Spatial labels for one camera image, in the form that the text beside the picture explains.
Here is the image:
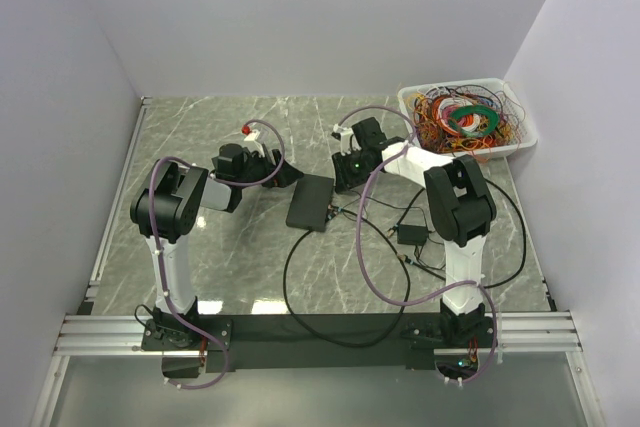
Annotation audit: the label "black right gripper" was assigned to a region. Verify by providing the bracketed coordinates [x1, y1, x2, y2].
[331, 148, 371, 194]

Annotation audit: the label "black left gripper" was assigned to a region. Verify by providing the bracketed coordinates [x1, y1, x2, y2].
[237, 148, 304, 188]

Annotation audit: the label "thin black power cord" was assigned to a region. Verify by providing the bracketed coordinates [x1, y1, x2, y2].
[329, 186, 449, 273]

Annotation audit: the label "black network switch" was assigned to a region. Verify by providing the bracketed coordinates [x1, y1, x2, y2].
[285, 174, 334, 232]

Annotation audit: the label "black ethernet cable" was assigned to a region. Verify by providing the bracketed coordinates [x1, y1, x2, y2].
[399, 176, 529, 290]
[282, 206, 412, 348]

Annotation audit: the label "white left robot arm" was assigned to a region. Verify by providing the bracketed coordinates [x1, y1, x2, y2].
[129, 143, 303, 349]

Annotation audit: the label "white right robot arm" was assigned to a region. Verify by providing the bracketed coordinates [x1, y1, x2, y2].
[332, 117, 497, 346]

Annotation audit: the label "black power adapter brick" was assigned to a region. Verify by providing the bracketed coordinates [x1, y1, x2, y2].
[396, 224, 429, 247]

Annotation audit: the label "white plastic basket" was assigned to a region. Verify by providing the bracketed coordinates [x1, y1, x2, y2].
[397, 78, 538, 161]

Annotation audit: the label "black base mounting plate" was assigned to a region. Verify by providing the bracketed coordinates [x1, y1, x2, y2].
[141, 310, 497, 379]

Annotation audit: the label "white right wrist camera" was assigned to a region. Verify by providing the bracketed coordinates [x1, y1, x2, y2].
[331, 124, 354, 156]

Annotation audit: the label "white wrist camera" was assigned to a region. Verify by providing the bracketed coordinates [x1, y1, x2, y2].
[331, 124, 354, 156]
[242, 128, 267, 158]

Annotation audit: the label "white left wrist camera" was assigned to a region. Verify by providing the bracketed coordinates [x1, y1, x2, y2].
[242, 128, 267, 158]

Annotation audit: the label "colourful wire bundle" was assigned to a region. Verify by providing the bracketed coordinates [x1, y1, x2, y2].
[390, 77, 526, 164]

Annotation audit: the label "aluminium left side rail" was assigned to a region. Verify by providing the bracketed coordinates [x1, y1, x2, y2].
[76, 96, 153, 315]

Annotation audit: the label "aluminium rail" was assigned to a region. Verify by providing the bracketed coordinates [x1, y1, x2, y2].
[53, 310, 584, 358]
[76, 96, 153, 315]

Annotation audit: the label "aluminium front rail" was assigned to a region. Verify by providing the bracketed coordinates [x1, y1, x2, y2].
[53, 310, 584, 358]

